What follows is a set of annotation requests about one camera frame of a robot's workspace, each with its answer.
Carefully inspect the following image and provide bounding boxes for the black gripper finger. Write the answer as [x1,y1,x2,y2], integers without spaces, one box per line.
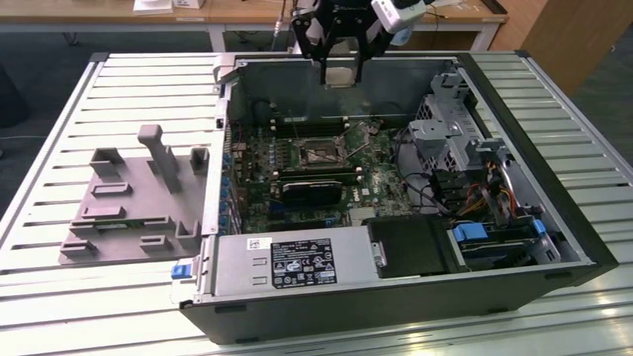
[354,19,394,85]
[290,13,344,88]

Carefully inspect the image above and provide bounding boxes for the silver CPU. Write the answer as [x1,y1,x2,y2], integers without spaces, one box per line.
[327,66,359,89]

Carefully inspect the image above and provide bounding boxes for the black RAM slot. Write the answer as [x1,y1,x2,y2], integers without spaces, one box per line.
[275,125,348,136]
[272,116,348,128]
[279,165,359,177]
[280,173,362,185]

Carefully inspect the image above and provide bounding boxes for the CPU socket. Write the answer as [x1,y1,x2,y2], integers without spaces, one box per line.
[294,138,348,167]

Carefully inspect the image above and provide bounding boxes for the metal socket cover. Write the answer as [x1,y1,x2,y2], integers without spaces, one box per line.
[340,121,382,157]

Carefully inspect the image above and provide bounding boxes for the metal drive cage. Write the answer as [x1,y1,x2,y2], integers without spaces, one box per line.
[408,72,498,172]

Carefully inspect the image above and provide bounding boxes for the wooden desk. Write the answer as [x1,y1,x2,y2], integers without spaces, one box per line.
[0,0,511,52]

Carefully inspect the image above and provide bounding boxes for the green motherboard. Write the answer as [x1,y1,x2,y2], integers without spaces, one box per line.
[227,111,412,237]

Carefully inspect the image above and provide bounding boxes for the black graphics card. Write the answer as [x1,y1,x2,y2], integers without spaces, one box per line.
[280,180,347,208]

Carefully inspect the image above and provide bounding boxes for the silver chipset heatsink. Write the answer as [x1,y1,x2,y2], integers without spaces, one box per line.
[348,206,382,224]

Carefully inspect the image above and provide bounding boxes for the wooden cabinet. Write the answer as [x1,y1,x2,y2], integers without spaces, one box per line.
[490,0,633,98]

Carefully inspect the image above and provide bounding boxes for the grey parts rack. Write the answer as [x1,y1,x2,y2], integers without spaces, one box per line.
[58,124,212,266]

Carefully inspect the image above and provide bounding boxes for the black drive bay cover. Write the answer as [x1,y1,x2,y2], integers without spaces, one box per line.
[367,217,471,280]

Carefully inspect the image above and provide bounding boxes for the hard disk in blue carrier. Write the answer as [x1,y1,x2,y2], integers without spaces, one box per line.
[451,219,543,270]

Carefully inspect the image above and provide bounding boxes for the grey power supply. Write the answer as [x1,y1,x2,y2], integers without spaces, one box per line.
[194,225,383,298]

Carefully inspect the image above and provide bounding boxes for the green RAM stick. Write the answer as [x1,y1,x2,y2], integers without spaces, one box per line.
[95,220,156,229]

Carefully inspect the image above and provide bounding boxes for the blue case latch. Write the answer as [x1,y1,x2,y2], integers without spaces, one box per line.
[168,262,194,282]

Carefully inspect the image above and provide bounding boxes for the black PC case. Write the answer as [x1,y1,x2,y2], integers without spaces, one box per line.
[171,50,623,345]

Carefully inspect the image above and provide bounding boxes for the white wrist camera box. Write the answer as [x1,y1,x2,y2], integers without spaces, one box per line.
[371,0,428,32]

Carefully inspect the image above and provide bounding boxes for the white hanging cable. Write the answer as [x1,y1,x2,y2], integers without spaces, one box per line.
[270,0,290,50]

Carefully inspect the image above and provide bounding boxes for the black wire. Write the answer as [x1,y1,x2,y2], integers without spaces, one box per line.
[406,171,450,218]

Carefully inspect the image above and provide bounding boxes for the yellow and red wires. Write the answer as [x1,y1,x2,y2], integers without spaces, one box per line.
[459,159,519,220]

